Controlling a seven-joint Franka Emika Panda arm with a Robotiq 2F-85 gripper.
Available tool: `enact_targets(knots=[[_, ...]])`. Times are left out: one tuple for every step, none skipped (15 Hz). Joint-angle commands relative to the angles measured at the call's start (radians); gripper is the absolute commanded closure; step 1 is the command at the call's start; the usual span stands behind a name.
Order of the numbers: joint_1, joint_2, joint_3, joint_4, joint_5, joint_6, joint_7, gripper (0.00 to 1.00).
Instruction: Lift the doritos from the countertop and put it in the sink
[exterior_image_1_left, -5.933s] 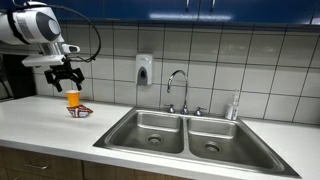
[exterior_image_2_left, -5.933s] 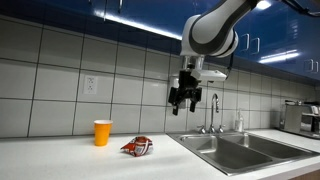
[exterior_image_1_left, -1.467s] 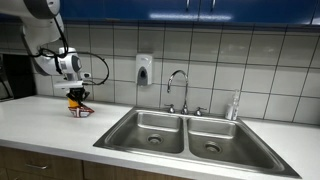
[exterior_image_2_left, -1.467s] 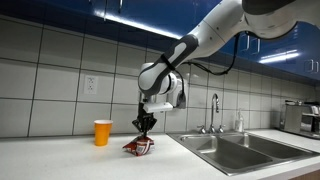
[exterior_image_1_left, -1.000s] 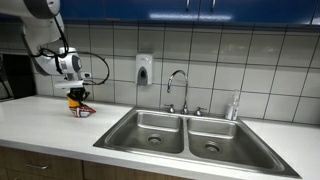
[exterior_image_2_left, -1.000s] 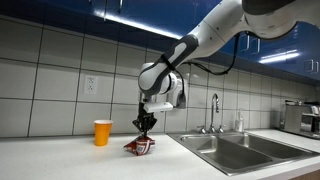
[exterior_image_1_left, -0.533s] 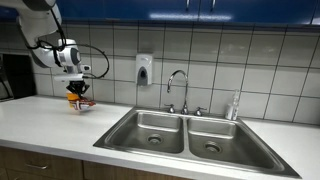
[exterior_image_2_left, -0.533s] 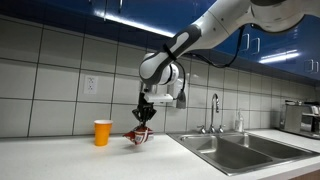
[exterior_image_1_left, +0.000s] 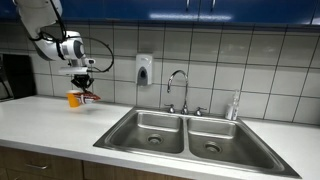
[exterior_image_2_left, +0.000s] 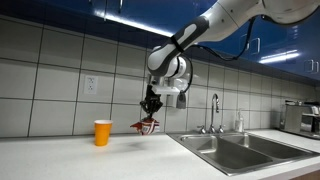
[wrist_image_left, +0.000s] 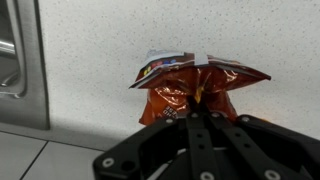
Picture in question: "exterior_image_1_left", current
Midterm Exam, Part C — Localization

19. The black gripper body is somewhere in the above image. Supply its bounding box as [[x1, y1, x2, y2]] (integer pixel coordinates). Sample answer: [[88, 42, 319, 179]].
[[70, 73, 95, 84]]

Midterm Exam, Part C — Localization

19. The red doritos chip bag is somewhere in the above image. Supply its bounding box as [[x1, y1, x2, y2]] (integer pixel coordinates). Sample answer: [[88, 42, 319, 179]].
[[73, 91, 102, 105]]

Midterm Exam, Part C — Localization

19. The black countertop appliance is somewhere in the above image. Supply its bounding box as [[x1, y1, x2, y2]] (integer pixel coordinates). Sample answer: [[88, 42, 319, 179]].
[[0, 53, 37, 102]]

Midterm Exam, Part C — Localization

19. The metal sink drain strainer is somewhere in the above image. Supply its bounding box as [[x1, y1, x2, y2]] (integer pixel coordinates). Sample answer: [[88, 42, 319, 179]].
[[146, 133, 164, 145], [203, 141, 223, 154]]

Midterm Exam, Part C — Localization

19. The stainless steel double sink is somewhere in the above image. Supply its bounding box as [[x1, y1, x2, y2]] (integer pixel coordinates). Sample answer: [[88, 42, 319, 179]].
[[92, 105, 303, 179]]

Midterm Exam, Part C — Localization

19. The orange paper cup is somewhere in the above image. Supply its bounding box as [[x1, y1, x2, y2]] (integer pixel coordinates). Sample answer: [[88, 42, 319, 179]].
[[66, 89, 81, 109]]

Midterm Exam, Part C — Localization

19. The wooden drawer front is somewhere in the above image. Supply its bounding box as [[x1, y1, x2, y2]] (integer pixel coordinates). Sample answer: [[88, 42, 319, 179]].
[[0, 145, 84, 180]]

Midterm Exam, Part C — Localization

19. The blue upper cabinet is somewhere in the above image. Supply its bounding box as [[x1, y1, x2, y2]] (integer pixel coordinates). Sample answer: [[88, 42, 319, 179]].
[[0, 0, 320, 26]]

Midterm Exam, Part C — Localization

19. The wooden lower cabinet door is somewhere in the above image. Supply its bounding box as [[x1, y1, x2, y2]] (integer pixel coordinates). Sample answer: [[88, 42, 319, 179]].
[[83, 160, 193, 180]]

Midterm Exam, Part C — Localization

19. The chrome gooseneck faucet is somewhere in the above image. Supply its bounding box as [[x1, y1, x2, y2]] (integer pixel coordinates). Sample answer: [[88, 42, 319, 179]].
[[166, 69, 190, 116]]

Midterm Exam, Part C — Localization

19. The clear plastic soap bottle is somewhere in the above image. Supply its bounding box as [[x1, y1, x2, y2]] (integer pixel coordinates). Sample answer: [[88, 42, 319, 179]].
[[224, 89, 241, 122]]

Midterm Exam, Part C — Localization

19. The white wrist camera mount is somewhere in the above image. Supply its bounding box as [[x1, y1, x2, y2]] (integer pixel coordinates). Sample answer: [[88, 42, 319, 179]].
[[58, 66, 89, 76]]

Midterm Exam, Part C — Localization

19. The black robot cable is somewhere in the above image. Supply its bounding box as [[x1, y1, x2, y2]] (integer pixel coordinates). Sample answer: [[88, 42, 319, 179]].
[[79, 35, 115, 74]]

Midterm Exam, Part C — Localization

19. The white wall soap dispenser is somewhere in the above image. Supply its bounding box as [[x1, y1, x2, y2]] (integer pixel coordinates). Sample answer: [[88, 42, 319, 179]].
[[134, 53, 154, 87]]

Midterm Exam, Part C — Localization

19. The chrome faucet handle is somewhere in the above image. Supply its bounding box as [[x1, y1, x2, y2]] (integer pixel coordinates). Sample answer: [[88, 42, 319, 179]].
[[164, 103, 177, 114], [193, 106, 208, 117]]

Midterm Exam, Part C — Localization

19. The metal drawer handle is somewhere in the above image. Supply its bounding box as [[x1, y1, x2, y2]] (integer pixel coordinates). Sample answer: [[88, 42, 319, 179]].
[[24, 162, 49, 171]]

